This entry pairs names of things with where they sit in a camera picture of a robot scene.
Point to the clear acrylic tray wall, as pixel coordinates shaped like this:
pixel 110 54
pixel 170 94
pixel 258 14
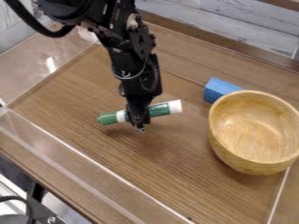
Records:
pixel 121 177

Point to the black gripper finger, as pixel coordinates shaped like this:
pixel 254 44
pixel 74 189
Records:
pixel 138 113

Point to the brown wooden bowl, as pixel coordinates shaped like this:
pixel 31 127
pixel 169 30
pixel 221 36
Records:
pixel 254 132

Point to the green Expo marker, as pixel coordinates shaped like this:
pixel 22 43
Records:
pixel 161 109

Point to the black metal stand base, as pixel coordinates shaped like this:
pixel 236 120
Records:
pixel 37 214

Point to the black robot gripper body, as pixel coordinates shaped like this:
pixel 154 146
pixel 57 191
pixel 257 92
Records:
pixel 139 76

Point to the blue foam block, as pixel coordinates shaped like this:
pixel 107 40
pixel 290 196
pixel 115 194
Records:
pixel 217 88

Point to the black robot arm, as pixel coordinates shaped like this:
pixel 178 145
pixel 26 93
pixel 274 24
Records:
pixel 122 32

